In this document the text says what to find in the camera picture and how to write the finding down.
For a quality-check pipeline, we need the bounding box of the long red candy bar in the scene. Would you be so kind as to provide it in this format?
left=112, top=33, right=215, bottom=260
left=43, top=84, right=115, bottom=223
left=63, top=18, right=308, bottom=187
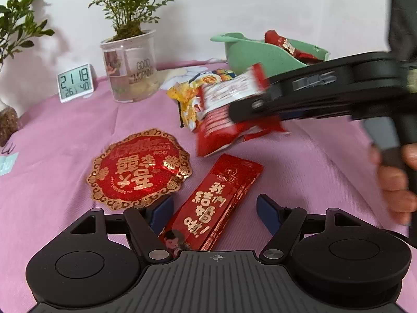
left=159, top=154, right=264, bottom=257

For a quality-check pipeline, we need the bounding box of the round red gold packet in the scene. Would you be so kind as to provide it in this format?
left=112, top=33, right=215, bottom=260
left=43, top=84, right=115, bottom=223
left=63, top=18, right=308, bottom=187
left=86, top=129, right=192, bottom=210

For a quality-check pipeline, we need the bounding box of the red white snack bag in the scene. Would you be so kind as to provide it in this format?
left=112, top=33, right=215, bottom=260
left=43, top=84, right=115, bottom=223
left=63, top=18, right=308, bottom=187
left=197, top=63, right=288, bottom=157

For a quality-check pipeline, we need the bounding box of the red bar with gold text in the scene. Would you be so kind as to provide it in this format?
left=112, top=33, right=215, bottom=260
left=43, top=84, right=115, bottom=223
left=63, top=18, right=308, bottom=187
left=264, top=30, right=322, bottom=64

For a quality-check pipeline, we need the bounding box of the yellow cartoon snack bag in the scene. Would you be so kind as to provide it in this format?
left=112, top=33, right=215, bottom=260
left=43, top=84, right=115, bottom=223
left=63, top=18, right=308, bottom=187
left=167, top=69, right=237, bottom=132

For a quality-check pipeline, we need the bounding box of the person's right hand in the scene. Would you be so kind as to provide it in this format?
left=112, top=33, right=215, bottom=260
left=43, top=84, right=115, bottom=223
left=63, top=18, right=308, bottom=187
left=369, top=143, right=416, bottom=225

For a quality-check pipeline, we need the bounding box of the green plastic bowl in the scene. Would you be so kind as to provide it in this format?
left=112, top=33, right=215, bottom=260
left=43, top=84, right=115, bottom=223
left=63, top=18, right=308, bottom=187
left=210, top=32, right=331, bottom=77

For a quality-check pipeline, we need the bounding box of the pink printed tablecloth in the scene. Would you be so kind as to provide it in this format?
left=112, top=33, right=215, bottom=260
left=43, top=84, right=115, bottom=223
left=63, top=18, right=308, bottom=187
left=1, top=79, right=407, bottom=312

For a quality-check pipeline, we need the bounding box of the white digital clock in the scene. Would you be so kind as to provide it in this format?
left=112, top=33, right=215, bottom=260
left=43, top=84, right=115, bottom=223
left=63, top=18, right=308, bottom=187
left=57, top=64, right=94, bottom=103

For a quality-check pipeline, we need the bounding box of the feathery plant in white pot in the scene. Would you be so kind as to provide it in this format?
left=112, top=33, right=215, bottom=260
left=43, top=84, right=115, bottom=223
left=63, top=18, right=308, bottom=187
left=89, top=0, right=176, bottom=103

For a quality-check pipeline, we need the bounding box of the leafy plant in glass vase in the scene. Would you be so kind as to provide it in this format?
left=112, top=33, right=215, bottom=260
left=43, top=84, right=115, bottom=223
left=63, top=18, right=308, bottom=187
left=1, top=0, right=54, bottom=147

